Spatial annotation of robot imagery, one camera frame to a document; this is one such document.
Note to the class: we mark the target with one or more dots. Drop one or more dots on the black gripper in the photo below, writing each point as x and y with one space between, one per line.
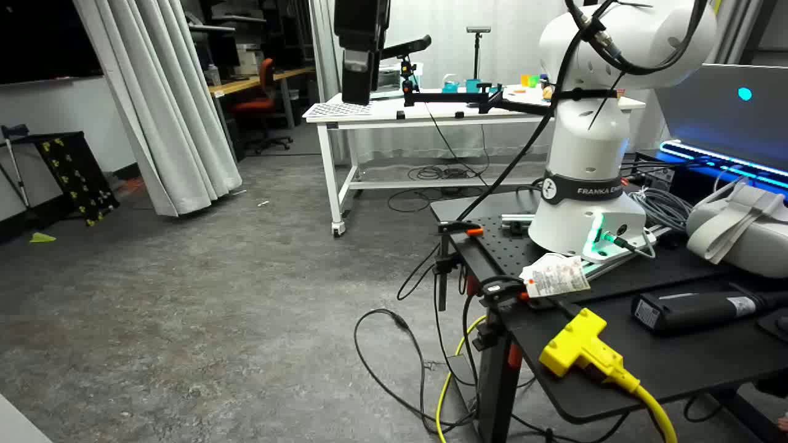
362 25

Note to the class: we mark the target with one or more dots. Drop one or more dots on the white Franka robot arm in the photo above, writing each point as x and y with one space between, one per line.
586 138

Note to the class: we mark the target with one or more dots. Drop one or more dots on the white metal table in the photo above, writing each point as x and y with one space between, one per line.
370 111

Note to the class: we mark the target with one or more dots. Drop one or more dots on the narrow white curtain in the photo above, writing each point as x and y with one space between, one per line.
323 49

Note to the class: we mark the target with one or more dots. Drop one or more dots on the red office chair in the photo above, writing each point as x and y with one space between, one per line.
264 102

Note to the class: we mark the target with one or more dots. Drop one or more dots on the wooden desk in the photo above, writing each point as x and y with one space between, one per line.
248 84

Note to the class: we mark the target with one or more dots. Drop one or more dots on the teal plastic item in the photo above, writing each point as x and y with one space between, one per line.
472 84

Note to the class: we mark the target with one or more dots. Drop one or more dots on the grey T-shaped stand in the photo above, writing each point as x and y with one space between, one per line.
478 49

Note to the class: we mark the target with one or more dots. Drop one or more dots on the yellow green small item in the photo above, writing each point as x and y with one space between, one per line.
533 80

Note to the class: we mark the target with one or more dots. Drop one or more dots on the wide white curtain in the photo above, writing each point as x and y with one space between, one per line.
176 106

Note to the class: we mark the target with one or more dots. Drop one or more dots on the white paper tag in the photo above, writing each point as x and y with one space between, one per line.
554 273

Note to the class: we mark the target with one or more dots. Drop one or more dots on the black panel with yellow markers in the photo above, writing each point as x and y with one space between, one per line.
75 175

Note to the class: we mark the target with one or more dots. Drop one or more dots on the yellow tri-tap power plug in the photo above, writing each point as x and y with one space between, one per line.
574 345

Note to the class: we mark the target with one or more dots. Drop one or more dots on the yellow green wedge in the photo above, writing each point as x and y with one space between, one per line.
40 238

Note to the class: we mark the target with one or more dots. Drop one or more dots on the grey laptop with blue lights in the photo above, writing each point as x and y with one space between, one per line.
722 123

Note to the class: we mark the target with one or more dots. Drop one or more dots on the grey white VR headset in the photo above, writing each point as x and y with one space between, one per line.
740 234

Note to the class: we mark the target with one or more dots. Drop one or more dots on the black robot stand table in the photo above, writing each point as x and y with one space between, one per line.
698 360

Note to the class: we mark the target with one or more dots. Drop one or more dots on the black stereo camera bar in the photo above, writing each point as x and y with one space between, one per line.
407 48

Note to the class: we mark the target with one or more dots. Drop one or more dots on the black wall screen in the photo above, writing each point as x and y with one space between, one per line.
38 38

